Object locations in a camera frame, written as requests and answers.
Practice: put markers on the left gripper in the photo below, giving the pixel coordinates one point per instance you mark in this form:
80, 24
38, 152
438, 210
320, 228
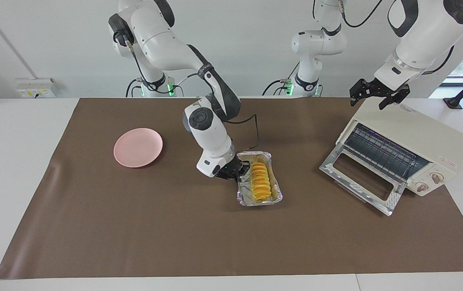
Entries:
385, 89

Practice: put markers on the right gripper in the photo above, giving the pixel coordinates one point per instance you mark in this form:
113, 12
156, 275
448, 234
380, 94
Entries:
229, 169

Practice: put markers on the yellow sliced bread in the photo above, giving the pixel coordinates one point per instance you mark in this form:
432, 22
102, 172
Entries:
260, 182

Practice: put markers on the silver foil tray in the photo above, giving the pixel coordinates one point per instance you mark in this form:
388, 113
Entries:
275, 190

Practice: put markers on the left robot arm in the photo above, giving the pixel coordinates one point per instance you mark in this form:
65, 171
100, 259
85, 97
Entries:
421, 36

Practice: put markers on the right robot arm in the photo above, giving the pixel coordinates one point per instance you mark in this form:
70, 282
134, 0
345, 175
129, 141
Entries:
154, 44

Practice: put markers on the cream toaster oven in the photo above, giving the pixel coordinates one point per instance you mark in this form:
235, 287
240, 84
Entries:
417, 137

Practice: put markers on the pink plate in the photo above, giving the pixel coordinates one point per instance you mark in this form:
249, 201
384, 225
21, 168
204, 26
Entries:
138, 147

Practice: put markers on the white wall socket box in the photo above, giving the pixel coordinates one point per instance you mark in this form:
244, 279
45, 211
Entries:
35, 88

